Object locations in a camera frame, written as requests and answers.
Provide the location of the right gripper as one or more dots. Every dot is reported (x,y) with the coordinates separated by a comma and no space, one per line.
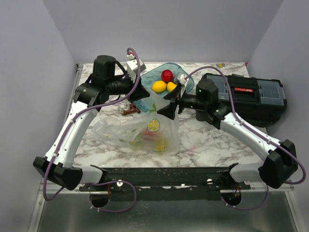
(176,93)

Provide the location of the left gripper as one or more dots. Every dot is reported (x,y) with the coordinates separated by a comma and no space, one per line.
(139,92)

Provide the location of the teal plastic container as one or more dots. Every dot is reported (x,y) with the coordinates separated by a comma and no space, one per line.
(152,76)

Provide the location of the clear plastic lemon-print bag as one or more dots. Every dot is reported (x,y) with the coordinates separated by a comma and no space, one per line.
(128,133)

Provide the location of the red fake apple front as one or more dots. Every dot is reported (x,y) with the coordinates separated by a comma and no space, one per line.
(150,136)

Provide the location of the red fake apple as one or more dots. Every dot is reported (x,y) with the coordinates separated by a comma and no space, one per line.
(150,136)
(167,76)

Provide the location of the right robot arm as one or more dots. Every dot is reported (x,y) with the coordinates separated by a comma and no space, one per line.
(277,159)

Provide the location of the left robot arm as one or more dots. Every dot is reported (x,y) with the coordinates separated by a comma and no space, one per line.
(108,78)

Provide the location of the yellow fake mango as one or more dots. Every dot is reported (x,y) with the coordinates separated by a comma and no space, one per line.
(171,86)

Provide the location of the yellow fake lemon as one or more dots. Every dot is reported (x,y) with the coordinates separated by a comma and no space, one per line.
(159,86)

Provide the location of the red fake apple back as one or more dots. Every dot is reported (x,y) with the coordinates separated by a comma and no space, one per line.
(167,76)

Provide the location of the brown toy faucet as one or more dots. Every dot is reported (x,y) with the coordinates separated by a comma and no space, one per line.
(132,110)

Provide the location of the black toolbox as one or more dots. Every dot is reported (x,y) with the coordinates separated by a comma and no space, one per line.
(260,102)

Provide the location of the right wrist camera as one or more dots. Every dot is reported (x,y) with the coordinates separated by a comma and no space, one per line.
(182,82)

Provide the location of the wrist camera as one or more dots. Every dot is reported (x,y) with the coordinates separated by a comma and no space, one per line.
(132,66)
(182,82)

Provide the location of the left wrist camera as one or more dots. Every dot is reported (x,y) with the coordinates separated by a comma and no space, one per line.
(132,66)

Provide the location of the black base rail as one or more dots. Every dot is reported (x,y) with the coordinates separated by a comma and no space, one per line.
(166,184)

